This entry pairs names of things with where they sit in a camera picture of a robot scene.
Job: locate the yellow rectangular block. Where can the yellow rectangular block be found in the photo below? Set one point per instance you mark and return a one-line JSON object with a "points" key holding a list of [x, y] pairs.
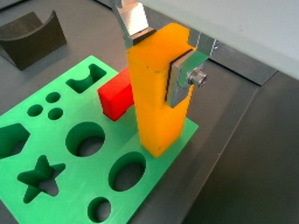
{"points": [[149, 57]]}

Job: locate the green shape sorting board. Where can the green shape sorting board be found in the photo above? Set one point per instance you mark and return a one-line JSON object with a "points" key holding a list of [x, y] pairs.
{"points": [[73, 168]]}

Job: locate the black curved fixture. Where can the black curved fixture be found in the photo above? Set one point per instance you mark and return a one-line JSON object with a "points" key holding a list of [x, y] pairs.
{"points": [[28, 40]]}

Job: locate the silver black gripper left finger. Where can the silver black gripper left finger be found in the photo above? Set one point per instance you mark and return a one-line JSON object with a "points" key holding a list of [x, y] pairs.
{"points": [[129, 13]]}

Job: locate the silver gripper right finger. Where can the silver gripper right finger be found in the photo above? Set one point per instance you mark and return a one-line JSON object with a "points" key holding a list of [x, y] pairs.
{"points": [[185, 72]]}

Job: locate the red cube block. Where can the red cube block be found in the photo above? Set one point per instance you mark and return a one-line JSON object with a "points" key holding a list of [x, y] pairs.
{"points": [[114, 95]]}

